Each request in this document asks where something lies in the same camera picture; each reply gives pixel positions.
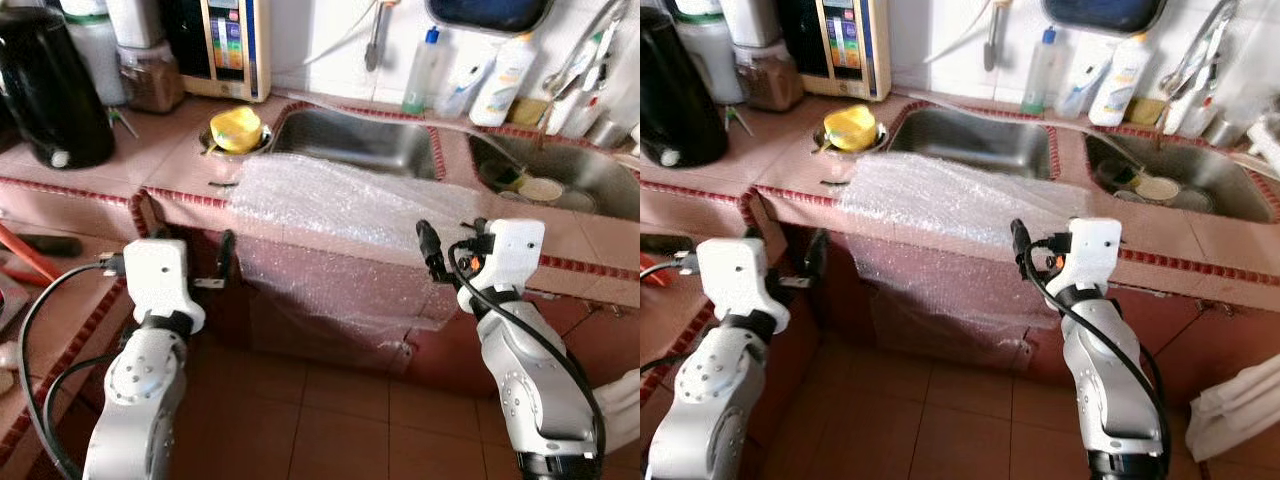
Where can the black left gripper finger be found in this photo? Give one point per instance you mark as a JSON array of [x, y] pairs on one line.
[[816, 258], [226, 258]]

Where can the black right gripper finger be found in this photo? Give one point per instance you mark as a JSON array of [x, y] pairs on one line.
[[430, 248], [1022, 245]]

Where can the round steel bowl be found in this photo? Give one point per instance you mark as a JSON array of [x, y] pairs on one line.
[[264, 140], [880, 140]]

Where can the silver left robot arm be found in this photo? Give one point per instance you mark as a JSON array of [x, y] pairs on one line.
[[140, 390], [715, 390]]

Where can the clear bubble wrap sheet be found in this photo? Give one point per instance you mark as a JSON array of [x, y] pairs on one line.
[[330, 200], [940, 200]]

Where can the beige round plate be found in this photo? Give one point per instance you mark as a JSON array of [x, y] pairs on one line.
[[1158, 188], [540, 189]]

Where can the steel sink basin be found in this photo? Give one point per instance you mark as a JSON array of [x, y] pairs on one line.
[[970, 145], [350, 145], [600, 180], [1220, 180]]

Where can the clear plastic cup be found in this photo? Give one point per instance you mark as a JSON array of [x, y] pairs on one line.
[[1082, 92], [465, 92]]

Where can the yellow scrub sponge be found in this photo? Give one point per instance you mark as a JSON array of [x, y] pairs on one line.
[[1145, 111], [526, 112]]

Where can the clear bottle with blue cap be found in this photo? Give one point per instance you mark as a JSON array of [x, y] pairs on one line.
[[1040, 75], [422, 75]]

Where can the white dish soap bottle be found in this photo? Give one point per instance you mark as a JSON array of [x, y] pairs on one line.
[[1120, 85], [503, 85]]

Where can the glass jar with brown contents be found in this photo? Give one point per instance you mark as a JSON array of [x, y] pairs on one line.
[[768, 82], [150, 82]]

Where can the small steel cup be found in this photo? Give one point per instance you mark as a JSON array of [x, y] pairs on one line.
[[1228, 132], [610, 132]]

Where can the steel tap spout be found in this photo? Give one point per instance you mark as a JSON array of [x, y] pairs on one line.
[[994, 45], [376, 45]]

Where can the black electric kettle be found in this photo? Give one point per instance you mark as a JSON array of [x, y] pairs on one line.
[[50, 90], [680, 100]]

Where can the white cloth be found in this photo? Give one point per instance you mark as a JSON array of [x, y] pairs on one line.
[[1240, 405], [620, 410]]

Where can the beige water ionizer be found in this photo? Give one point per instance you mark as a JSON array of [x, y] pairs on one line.
[[852, 50], [235, 50]]

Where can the black countertop appliance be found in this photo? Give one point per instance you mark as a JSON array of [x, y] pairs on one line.
[[800, 40], [185, 40]]

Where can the dark blue hanging pan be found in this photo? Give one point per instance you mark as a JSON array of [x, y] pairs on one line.
[[1105, 14], [490, 14]]

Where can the grey plastic jug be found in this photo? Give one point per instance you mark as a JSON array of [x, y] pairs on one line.
[[135, 22], [750, 22]]

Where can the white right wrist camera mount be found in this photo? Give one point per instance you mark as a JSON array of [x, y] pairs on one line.
[[1090, 250], [515, 250]]

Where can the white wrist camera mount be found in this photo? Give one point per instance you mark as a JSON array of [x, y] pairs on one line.
[[1090, 250], [155, 275], [515, 250], [735, 275]]

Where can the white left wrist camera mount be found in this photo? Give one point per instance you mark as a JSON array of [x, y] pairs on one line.
[[155, 275], [735, 275]]

